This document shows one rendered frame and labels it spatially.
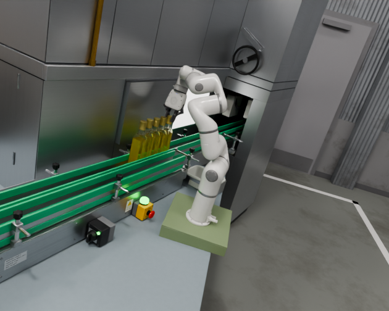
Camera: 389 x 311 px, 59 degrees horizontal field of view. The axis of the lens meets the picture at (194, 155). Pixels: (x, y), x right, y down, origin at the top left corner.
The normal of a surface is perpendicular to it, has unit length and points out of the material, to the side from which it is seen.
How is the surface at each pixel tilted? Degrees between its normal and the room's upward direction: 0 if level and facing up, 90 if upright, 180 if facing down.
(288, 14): 90
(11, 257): 90
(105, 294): 0
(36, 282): 0
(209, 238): 4
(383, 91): 90
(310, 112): 90
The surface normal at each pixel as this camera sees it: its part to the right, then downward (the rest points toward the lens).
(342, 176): -0.16, 0.34
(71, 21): 0.83, 0.40
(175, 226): 0.28, -0.86
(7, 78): -0.51, 0.20
